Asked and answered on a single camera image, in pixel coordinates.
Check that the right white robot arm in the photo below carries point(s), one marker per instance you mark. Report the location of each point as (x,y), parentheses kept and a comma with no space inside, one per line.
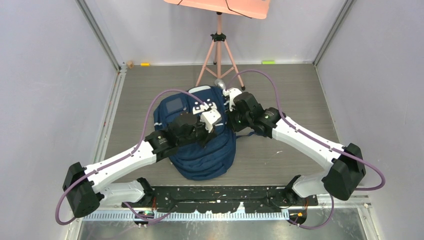
(341,172)

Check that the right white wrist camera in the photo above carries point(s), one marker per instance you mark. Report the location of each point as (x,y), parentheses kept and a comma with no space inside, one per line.
(230,95)

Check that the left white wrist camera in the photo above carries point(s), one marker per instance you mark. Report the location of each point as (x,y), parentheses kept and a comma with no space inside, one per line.
(210,118)

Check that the navy blue student backpack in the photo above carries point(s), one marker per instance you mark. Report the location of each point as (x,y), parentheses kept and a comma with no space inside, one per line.
(193,161)

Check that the small cork piece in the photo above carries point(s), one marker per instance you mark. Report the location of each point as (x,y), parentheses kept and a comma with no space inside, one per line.
(130,64)

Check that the pink music stand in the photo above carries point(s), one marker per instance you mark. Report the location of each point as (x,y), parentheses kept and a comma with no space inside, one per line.
(251,9)

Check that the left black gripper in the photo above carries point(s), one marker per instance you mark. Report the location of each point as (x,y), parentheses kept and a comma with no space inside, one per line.
(207,135)

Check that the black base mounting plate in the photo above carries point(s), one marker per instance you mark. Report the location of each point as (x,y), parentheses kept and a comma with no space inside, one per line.
(221,199)

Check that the silver microphone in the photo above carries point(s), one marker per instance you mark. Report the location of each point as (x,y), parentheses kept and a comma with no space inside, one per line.
(220,84)

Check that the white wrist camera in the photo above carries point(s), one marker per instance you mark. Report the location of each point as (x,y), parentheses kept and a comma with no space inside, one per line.
(230,95)
(210,118)

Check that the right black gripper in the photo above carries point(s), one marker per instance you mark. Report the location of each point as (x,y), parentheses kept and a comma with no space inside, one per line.
(232,123)

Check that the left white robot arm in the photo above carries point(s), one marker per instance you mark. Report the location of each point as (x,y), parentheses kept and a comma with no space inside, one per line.
(86,188)

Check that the green tape piece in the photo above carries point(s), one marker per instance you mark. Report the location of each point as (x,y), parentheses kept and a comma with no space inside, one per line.
(268,62)

